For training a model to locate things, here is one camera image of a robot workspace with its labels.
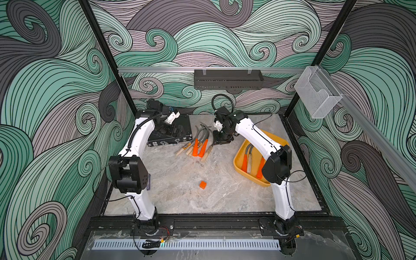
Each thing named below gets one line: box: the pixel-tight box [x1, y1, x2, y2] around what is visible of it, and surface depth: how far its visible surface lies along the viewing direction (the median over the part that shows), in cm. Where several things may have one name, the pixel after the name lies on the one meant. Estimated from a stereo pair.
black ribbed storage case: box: [146, 114, 193, 147], surface depth 103 cm
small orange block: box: [199, 180, 207, 190], surface depth 89 cm
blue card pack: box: [146, 173, 151, 191], surface depth 87 cm
